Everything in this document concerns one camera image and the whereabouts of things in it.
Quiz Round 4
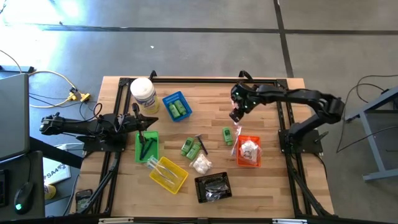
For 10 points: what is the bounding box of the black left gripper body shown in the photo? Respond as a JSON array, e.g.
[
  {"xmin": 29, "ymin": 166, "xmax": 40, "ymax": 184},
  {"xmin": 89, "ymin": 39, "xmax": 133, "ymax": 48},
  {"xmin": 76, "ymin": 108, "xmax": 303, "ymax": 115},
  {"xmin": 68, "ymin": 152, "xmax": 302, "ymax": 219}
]
[{"xmin": 123, "ymin": 103, "xmax": 147, "ymax": 144}]

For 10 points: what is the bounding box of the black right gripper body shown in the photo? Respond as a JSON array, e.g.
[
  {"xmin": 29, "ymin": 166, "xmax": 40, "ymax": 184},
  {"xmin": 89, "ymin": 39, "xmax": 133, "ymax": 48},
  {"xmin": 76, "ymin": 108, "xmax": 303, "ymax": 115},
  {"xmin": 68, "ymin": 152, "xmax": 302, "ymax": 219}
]
[{"xmin": 229, "ymin": 82, "xmax": 261, "ymax": 114}]

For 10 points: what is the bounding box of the small green shampoo bottle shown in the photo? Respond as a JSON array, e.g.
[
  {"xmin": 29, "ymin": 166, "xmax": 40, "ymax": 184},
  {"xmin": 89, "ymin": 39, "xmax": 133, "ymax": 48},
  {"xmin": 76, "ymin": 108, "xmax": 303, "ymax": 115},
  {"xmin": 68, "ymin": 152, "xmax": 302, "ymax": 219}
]
[
  {"xmin": 174, "ymin": 99, "xmax": 188, "ymax": 116},
  {"xmin": 222, "ymin": 126, "xmax": 234, "ymax": 146},
  {"xmin": 186, "ymin": 142, "xmax": 203, "ymax": 161},
  {"xmin": 168, "ymin": 103, "xmax": 181, "ymax": 119},
  {"xmin": 180, "ymin": 137, "xmax": 195, "ymax": 156}
]

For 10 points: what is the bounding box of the dark blue razor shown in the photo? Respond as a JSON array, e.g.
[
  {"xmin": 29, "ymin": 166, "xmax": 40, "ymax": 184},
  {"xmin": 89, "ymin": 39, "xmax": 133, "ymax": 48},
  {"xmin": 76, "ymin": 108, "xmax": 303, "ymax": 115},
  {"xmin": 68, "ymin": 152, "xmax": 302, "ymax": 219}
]
[
  {"xmin": 146, "ymin": 138, "xmax": 159, "ymax": 156},
  {"xmin": 194, "ymin": 133, "xmax": 209, "ymax": 156},
  {"xmin": 139, "ymin": 138, "xmax": 150, "ymax": 161}
]

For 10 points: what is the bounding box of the clear bag of cotton balls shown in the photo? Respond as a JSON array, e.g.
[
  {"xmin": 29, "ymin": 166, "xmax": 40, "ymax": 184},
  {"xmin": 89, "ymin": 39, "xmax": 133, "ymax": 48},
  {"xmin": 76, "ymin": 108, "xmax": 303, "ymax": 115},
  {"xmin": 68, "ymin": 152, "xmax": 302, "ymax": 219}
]
[
  {"xmin": 239, "ymin": 139, "xmax": 261, "ymax": 156},
  {"xmin": 190, "ymin": 154, "xmax": 214, "ymax": 175},
  {"xmin": 241, "ymin": 147, "xmax": 264, "ymax": 164}
]

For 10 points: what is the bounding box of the toothbrush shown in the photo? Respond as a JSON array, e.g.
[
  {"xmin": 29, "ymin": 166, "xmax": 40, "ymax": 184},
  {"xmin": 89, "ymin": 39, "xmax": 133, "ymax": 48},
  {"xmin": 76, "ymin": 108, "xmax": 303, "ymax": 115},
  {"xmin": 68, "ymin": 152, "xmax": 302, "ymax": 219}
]
[
  {"xmin": 146, "ymin": 155, "xmax": 177, "ymax": 175},
  {"xmin": 230, "ymin": 125, "xmax": 243, "ymax": 157},
  {"xmin": 155, "ymin": 161, "xmax": 184, "ymax": 187}
]

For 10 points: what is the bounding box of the clear bag of black items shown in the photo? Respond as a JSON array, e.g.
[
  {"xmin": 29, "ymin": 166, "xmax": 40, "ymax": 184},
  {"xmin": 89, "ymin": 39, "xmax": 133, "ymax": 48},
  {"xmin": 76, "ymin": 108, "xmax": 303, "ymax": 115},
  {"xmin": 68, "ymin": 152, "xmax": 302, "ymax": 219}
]
[
  {"xmin": 203, "ymin": 179, "xmax": 229, "ymax": 194},
  {"xmin": 205, "ymin": 189, "xmax": 229, "ymax": 202}
]

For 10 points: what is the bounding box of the green plastic basket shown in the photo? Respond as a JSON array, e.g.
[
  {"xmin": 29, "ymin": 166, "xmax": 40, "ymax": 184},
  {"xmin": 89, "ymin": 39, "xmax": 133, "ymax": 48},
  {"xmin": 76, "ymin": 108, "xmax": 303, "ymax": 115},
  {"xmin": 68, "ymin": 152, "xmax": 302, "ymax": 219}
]
[{"xmin": 134, "ymin": 130, "xmax": 160, "ymax": 164}]

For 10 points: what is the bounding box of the Lysol wipes canister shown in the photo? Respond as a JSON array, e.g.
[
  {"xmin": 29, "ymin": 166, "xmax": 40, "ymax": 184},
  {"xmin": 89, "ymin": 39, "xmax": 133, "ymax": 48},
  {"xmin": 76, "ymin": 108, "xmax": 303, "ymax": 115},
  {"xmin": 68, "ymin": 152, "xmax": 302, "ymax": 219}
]
[{"xmin": 129, "ymin": 77, "xmax": 161, "ymax": 115}]

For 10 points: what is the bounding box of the blue plastic basket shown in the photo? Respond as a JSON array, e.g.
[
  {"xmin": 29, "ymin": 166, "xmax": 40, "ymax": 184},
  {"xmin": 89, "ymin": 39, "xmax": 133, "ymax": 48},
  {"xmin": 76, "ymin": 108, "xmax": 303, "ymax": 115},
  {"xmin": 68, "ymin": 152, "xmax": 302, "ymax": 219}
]
[{"xmin": 162, "ymin": 90, "xmax": 193, "ymax": 123}]

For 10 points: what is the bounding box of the orange plastic basket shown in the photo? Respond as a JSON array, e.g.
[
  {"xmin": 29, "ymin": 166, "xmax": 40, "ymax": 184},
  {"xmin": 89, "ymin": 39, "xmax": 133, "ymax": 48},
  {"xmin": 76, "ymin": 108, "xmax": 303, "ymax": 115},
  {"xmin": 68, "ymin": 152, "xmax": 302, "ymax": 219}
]
[{"xmin": 236, "ymin": 134, "xmax": 262, "ymax": 168}]

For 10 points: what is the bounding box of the white flat object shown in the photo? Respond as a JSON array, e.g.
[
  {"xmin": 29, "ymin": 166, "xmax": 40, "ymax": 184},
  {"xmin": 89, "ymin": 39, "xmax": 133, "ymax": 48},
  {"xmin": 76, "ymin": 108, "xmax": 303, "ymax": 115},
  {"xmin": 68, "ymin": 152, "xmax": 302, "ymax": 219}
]
[{"xmin": 54, "ymin": 142, "xmax": 85, "ymax": 152}]

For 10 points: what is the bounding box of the yellow plastic basket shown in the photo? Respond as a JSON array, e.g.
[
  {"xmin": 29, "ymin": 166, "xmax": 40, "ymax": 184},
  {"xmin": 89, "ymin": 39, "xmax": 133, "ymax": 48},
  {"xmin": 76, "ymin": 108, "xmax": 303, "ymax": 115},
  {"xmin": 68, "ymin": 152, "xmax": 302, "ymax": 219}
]
[{"xmin": 149, "ymin": 156, "xmax": 190, "ymax": 195}]

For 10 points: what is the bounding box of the black plastic basket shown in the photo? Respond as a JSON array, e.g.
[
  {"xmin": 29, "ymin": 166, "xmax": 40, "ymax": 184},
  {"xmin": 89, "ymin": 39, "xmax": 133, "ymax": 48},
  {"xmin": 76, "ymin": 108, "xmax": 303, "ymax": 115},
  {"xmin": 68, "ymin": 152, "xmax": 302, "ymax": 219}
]
[{"xmin": 194, "ymin": 171, "xmax": 233, "ymax": 205}]

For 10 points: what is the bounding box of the small black device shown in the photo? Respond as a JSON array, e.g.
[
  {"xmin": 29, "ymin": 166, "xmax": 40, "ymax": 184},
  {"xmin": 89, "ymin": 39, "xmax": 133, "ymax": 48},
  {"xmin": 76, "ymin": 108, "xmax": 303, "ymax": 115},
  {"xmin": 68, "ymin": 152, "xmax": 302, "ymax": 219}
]
[{"xmin": 75, "ymin": 188, "xmax": 94, "ymax": 210}]

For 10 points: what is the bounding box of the white printed booklet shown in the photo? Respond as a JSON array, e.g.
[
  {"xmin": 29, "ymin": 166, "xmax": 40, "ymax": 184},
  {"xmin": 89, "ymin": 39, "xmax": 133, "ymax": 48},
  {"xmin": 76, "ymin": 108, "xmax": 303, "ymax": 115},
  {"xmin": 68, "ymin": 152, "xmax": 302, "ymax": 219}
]
[{"xmin": 42, "ymin": 156, "xmax": 72, "ymax": 187}]

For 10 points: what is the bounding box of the yellow round object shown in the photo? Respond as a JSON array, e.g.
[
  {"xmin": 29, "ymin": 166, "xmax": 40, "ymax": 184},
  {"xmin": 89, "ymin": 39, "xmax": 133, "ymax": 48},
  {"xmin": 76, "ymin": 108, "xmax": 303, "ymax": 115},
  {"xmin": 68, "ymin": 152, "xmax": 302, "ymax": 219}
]
[{"xmin": 44, "ymin": 184, "xmax": 58, "ymax": 200}]

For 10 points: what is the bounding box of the dark side desk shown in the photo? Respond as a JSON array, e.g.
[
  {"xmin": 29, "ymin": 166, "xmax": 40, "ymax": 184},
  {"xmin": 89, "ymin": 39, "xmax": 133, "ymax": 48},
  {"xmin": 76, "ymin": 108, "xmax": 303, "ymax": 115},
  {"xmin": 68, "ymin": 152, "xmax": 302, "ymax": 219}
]
[{"xmin": 0, "ymin": 136, "xmax": 84, "ymax": 220}]

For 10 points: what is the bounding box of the computer monitor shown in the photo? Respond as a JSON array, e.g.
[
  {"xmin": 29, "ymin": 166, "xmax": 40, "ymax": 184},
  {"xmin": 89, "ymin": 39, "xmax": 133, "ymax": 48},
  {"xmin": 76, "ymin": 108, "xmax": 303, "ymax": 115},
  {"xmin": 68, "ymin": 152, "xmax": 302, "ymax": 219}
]
[{"xmin": 0, "ymin": 73, "xmax": 30, "ymax": 162}]

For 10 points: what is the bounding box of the black computer mouse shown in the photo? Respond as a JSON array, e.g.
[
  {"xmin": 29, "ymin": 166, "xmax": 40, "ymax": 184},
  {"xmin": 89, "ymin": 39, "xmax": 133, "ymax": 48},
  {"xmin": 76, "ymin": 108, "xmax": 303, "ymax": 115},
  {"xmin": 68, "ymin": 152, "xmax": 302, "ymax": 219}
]
[{"xmin": 13, "ymin": 181, "xmax": 35, "ymax": 215}]

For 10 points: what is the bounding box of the table with blue-grey legs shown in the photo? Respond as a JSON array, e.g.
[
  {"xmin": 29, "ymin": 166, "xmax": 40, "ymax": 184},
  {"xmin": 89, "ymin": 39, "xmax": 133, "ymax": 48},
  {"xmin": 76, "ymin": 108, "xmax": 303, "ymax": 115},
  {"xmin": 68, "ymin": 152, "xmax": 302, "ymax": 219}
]
[{"xmin": 343, "ymin": 86, "xmax": 398, "ymax": 183}]

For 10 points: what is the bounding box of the black keyboard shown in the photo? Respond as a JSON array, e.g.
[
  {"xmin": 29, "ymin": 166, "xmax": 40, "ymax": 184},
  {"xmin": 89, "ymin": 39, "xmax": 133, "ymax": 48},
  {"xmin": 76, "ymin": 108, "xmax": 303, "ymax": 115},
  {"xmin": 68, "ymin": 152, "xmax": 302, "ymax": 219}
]
[{"xmin": 0, "ymin": 169, "xmax": 9, "ymax": 208}]

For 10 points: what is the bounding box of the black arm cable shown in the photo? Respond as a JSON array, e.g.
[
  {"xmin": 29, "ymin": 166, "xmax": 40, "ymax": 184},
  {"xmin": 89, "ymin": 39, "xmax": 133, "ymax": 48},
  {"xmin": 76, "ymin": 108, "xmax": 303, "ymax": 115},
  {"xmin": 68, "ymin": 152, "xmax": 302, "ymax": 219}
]
[{"xmin": 78, "ymin": 101, "xmax": 103, "ymax": 123}]

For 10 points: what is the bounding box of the yellow cable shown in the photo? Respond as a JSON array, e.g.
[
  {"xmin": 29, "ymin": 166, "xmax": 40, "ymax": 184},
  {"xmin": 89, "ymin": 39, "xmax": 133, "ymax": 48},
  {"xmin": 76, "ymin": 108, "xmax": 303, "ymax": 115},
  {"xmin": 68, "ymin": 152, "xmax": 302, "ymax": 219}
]
[{"xmin": 27, "ymin": 70, "xmax": 91, "ymax": 109}]

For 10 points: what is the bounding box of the black floor cable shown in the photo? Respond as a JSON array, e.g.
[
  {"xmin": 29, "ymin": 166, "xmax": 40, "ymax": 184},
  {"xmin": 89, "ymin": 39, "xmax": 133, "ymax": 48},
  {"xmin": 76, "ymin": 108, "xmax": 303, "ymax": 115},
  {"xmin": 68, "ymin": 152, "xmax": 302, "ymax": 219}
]
[
  {"xmin": 335, "ymin": 83, "xmax": 398, "ymax": 154},
  {"xmin": 355, "ymin": 73, "xmax": 398, "ymax": 105}
]

